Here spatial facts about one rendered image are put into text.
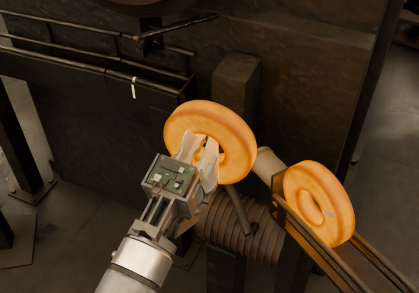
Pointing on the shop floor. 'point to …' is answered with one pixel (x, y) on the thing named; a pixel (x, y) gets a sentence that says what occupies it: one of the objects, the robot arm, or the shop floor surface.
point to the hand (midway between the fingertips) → (209, 136)
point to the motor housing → (235, 240)
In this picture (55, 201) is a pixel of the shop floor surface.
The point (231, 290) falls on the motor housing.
